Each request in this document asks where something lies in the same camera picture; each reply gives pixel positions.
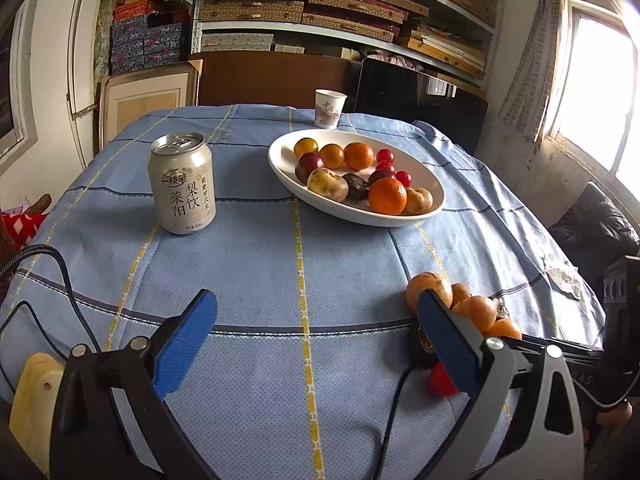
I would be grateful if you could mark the blue checked tablecloth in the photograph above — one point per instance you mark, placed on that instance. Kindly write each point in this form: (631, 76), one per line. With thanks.
(260, 280)

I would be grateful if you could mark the stack of flat woven boxes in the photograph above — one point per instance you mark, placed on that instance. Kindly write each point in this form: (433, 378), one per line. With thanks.
(350, 2)

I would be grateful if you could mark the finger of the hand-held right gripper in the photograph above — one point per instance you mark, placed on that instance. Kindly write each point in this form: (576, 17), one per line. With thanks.
(580, 351)

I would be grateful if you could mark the black chair back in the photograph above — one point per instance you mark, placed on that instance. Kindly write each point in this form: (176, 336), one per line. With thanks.
(415, 100)

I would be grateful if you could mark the metal storage shelf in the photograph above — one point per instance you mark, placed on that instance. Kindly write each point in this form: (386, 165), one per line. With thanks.
(350, 35)

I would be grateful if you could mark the brown wooden board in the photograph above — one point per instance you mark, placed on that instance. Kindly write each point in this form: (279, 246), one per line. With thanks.
(275, 80)

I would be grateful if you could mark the white paper scrap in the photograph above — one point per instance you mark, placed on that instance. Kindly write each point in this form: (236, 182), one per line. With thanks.
(564, 277)

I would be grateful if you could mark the dark red passion fruit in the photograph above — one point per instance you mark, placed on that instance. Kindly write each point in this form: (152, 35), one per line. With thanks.
(308, 167)
(381, 176)

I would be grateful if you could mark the small orange tomato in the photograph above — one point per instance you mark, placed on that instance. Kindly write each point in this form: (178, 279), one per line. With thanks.
(504, 330)

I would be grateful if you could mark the stack of blue floral boxes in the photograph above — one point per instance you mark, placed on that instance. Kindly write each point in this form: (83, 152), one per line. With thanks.
(145, 42)

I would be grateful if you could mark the cream plastic block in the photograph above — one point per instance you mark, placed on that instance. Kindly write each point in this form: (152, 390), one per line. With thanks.
(32, 400)

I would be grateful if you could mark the patterned curtain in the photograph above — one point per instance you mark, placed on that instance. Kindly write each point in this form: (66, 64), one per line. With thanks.
(532, 50)

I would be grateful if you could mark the yellow-brown passion fruit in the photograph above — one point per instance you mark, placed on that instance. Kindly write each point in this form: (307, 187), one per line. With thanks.
(425, 282)

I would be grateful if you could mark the white beverage can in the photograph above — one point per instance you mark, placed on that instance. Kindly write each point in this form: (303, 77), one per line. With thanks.
(182, 190)

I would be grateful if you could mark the black bag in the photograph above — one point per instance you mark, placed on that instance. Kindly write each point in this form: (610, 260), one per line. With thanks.
(595, 230)

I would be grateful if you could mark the yellow tomato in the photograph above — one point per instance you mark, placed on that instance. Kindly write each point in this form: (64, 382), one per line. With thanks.
(305, 146)

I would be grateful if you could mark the orange-brown round fruit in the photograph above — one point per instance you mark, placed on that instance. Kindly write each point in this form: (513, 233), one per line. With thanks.
(480, 312)

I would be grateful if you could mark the white paper cup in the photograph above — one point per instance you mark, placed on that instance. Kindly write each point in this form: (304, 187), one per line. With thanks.
(330, 110)

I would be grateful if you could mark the small orange-brown fruit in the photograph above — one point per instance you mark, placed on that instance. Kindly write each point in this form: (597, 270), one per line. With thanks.
(460, 294)

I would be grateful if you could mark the person's right hand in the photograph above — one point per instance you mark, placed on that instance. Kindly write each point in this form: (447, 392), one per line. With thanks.
(614, 417)

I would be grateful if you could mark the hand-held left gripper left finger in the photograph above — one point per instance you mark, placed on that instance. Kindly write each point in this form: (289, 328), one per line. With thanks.
(187, 340)

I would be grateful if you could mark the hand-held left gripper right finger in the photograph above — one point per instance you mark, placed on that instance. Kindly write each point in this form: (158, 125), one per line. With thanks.
(447, 340)

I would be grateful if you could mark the bright window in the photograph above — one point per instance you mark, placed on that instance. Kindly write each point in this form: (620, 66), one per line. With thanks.
(595, 90)

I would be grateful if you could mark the wooden picture frame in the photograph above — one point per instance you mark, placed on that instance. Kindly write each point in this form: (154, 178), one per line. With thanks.
(145, 105)

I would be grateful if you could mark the white oval plate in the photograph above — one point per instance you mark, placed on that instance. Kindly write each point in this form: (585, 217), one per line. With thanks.
(426, 175)

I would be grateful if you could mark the small tan fruit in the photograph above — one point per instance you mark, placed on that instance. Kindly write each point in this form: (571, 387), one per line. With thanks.
(419, 201)

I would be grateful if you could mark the orange tangerine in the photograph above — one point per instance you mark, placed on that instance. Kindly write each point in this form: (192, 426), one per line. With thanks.
(387, 196)
(358, 156)

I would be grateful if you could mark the red patterned cloth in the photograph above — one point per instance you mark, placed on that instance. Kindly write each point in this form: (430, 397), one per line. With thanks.
(20, 227)

